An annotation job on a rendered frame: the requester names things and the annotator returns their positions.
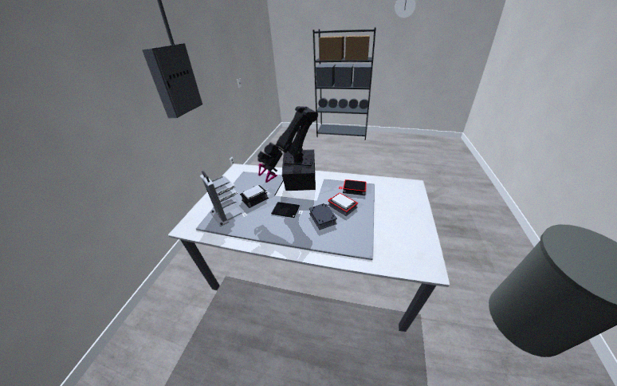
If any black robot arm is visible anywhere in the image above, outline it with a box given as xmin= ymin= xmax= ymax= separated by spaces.
xmin=257 ymin=106 xmax=318 ymax=167

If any white rectangular plate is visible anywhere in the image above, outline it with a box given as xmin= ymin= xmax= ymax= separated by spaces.
xmin=332 ymin=194 xmax=354 ymax=209

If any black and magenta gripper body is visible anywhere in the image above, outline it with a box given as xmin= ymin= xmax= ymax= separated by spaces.
xmin=262 ymin=160 xmax=279 ymax=174

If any white multi-well plate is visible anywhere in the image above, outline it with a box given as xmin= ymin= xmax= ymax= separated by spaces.
xmin=243 ymin=185 xmax=264 ymax=199
xmin=215 ymin=181 xmax=235 ymax=194
xmin=218 ymin=189 xmax=237 ymax=201

